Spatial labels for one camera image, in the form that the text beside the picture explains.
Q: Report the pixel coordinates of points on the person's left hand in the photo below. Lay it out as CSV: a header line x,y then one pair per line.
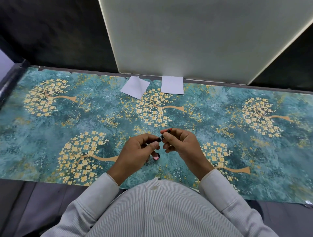
x,y
132,158

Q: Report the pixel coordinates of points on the person's right hand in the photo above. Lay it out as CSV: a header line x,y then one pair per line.
x,y
188,149

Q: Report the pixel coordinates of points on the black bottle cap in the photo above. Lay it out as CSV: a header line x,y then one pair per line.
x,y
156,156

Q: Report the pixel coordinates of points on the white paper square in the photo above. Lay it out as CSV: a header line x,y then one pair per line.
x,y
172,85
134,88

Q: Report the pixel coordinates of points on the person's right forearm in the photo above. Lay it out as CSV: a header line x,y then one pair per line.
x,y
234,207

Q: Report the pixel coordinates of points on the person's left forearm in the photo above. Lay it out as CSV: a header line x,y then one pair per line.
x,y
90,210

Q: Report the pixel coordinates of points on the person's striped shirt torso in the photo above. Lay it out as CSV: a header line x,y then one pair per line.
x,y
159,210

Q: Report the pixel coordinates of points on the teal floral table cover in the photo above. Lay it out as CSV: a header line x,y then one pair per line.
x,y
49,136

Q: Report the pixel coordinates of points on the frosted white light panel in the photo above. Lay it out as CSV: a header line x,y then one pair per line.
x,y
195,36

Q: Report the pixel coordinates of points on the black wrapped metal frame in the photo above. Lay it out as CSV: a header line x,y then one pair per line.
x,y
12,80

